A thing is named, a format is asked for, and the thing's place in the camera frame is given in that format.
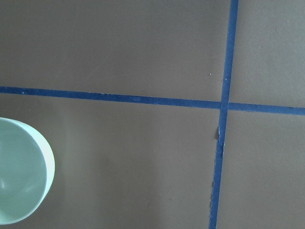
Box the light green bowl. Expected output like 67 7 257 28
0 118 55 225

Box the blue tape line crosswise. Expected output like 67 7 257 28
0 86 305 116

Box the blue tape line lengthwise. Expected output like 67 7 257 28
209 0 239 229

